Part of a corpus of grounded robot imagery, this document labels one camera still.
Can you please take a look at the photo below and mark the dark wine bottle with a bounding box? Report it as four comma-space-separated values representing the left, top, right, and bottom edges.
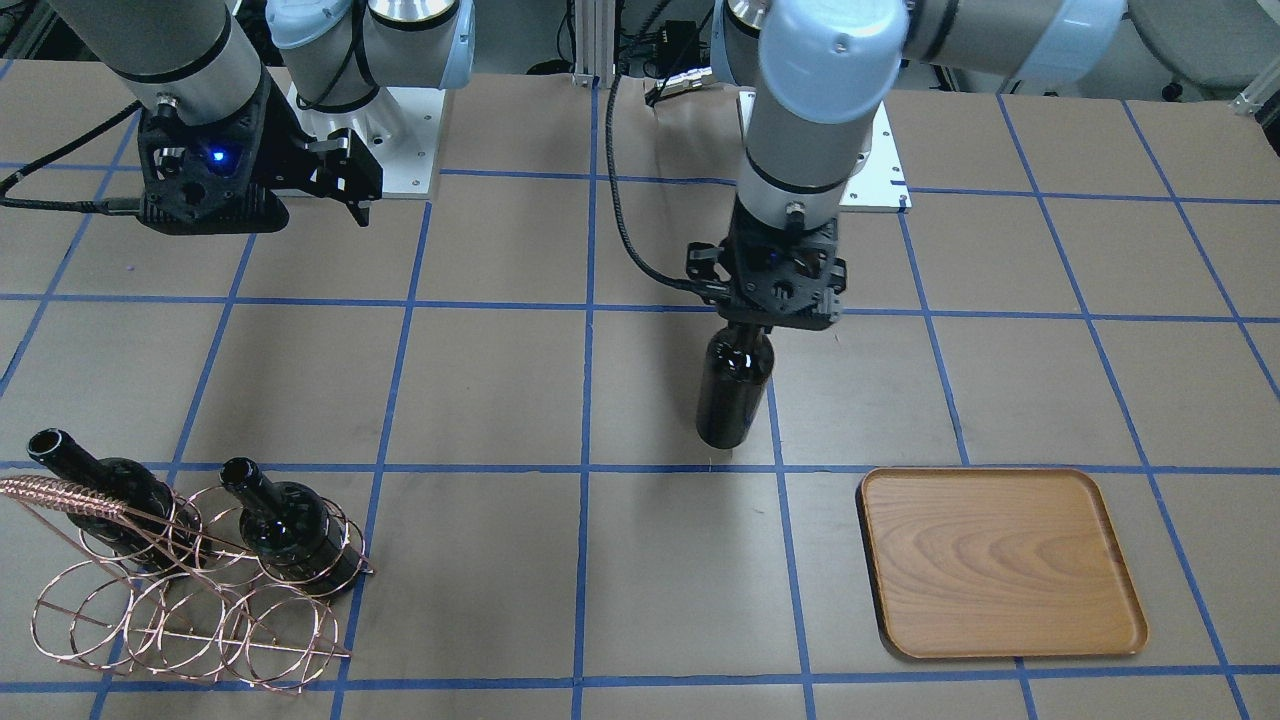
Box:
26, 430, 201, 571
219, 457, 361, 597
695, 322, 774, 450

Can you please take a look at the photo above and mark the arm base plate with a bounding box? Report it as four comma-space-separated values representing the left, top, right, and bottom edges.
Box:
280, 79, 444, 199
736, 101, 913, 220

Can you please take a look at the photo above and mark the wooden tray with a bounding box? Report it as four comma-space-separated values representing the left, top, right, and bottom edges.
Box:
858, 468, 1149, 660

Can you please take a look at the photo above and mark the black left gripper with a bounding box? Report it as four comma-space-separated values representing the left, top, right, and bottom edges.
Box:
685, 201, 847, 331

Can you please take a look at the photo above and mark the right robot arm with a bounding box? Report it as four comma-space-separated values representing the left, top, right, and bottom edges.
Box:
52, 1, 475, 234

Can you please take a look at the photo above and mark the aluminium frame post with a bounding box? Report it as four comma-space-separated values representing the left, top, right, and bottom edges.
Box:
570, 0, 617, 88

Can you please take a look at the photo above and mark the copper wire bottle basket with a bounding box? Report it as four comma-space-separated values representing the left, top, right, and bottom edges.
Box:
3, 474, 351, 693

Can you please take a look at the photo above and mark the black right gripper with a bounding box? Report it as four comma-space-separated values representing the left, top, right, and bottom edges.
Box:
137, 70, 383, 234

